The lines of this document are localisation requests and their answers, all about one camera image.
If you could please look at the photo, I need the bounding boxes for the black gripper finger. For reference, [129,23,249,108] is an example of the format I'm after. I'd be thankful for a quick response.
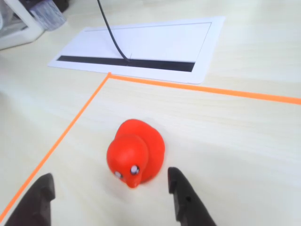
[4,173,56,226]
[167,167,217,226]

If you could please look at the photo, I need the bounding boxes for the red rubber duck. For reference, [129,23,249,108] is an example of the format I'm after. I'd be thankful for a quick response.
[106,119,166,189]

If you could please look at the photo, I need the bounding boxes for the orange tape strip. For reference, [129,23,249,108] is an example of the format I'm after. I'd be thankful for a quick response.
[0,72,111,218]
[107,72,301,105]

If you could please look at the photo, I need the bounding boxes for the white desk grommet plate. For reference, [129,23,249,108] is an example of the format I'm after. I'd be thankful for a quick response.
[47,16,227,85]

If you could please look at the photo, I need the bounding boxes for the gray striped cylinder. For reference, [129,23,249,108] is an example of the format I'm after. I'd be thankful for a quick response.
[30,0,67,32]

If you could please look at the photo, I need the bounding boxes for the white stand frame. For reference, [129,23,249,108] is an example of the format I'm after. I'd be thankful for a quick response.
[0,0,46,51]

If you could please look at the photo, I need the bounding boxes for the thin black cable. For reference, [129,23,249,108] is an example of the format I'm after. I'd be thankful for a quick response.
[96,0,131,63]

